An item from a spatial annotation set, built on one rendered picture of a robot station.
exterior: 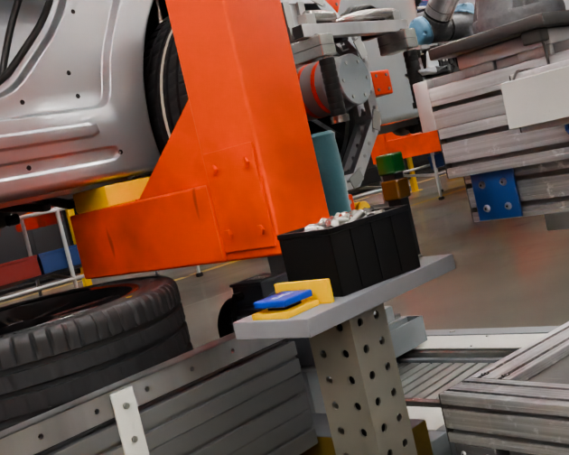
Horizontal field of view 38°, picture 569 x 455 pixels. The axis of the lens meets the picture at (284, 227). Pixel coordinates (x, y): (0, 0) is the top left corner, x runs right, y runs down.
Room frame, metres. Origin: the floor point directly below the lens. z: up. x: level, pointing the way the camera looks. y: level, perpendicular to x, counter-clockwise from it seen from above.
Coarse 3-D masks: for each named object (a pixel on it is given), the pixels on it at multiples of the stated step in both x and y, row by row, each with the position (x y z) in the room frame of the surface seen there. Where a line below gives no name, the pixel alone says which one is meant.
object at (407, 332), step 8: (400, 320) 2.36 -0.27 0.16; (408, 320) 2.39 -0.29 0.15; (416, 320) 2.33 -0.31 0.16; (392, 328) 2.33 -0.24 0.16; (400, 328) 2.27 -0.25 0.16; (408, 328) 2.30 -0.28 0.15; (416, 328) 2.33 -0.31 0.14; (424, 328) 2.35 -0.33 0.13; (392, 336) 2.24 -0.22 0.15; (400, 336) 2.27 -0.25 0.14; (408, 336) 2.29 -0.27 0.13; (416, 336) 2.32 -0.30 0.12; (424, 336) 2.35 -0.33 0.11; (400, 344) 2.26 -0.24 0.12; (408, 344) 2.29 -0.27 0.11; (416, 344) 2.31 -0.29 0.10; (400, 352) 2.26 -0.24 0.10
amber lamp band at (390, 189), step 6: (390, 180) 1.57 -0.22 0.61; (396, 180) 1.56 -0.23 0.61; (402, 180) 1.57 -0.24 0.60; (384, 186) 1.58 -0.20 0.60; (390, 186) 1.57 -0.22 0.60; (396, 186) 1.56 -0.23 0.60; (402, 186) 1.56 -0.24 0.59; (408, 186) 1.58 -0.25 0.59; (384, 192) 1.58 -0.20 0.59; (390, 192) 1.57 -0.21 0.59; (396, 192) 1.56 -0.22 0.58; (402, 192) 1.56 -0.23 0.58; (408, 192) 1.58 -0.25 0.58; (384, 198) 1.58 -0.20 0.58; (390, 198) 1.57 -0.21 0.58; (396, 198) 1.56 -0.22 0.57; (402, 198) 1.56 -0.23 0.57
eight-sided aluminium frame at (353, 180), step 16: (288, 0) 2.13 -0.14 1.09; (304, 0) 2.17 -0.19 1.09; (320, 0) 2.21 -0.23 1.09; (336, 48) 2.32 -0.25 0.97; (352, 48) 2.30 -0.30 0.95; (368, 112) 2.30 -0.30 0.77; (368, 128) 2.28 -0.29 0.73; (352, 144) 2.29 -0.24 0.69; (368, 144) 2.28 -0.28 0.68; (352, 160) 2.29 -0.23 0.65; (368, 160) 2.26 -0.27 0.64; (352, 176) 2.19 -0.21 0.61
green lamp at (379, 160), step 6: (378, 156) 1.58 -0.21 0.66; (384, 156) 1.57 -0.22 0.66; (390, 156) 1.56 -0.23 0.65; (396, 156) 1.57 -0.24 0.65; (402, 156) 1.58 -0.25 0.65; (378, 162) 1.58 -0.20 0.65; (384, 162) 1.57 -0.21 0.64; (390, 162) 1.56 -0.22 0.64; (396, 162) 1.56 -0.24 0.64; (402, 162) 1.58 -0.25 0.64; (378, 168) 1.58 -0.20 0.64; (384, 168) 1.57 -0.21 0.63; (390, 168) 1.56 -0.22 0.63; (396, 168) 1.56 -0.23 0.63; (402, 168) 1.57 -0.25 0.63; (378, 174) 1.58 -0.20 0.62; (384, 174) 1.57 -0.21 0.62; (390, 174) 1.57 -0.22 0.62
